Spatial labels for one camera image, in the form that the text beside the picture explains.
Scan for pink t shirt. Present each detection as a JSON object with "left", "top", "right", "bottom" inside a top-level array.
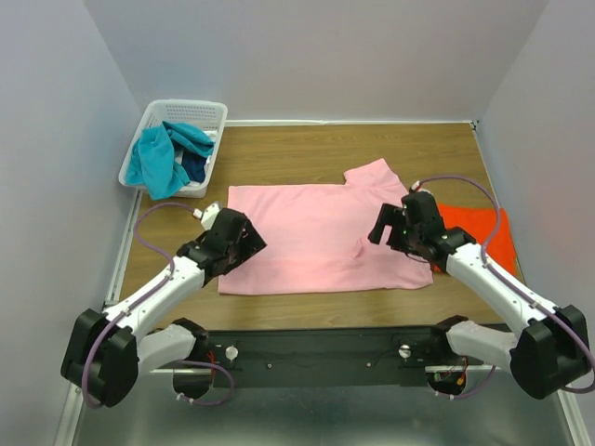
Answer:
[{"left": 218, "top": 159, "right": 433, "bottom": 295}]

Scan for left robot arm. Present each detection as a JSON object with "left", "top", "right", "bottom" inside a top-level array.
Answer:
[{"left": 60, "top": 203, "right": 267, "bottom": 409}]

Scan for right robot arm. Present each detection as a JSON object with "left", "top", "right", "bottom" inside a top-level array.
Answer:
[{"left": 368, "top": 191, "right": 594, "bottom": 400}]

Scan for orange folded t shirt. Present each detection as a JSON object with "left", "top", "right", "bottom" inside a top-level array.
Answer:
[{"left": 438, "top": 203, "right": 516, "bottom": 275}]

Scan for navy blue t shirt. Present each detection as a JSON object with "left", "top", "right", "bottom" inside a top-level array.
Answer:
[{"left": 181, "top": 151, "right": 207, "bottom": 183}]

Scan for teal t shirt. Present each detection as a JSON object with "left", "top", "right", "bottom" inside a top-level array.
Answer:
[{"left": 126, "top": 121, "right": 215, "bottom": 200}]

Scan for white plastic laundry basket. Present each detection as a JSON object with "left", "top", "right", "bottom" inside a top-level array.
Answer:
[{"left": 118, "top": 99, "right": 228, "bottom": 198}]

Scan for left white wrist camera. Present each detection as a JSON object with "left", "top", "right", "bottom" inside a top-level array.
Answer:
[{"left": 192, "top": 202, "right": 221, "bottom": 230}]

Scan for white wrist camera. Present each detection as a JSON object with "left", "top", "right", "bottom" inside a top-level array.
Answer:
[
  {"left": 409, "top": 180, "right": 432, "bottom": 195},
  {"left": 192, "top": 202, "right": 221, "bottom": 230}
]

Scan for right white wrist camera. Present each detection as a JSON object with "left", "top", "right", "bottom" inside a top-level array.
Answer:
[{"left": 409, "top": 180, "right": 432, "bottom": 195}]

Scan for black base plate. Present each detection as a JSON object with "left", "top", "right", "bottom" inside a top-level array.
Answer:
[{"left": 209, "top": 326, "right": 469, "bottom": 388}]

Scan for aluminium frame rail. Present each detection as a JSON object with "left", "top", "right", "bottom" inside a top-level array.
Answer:
[{"left": 103, "top": 191, "right": 143, "bottom": 309}]

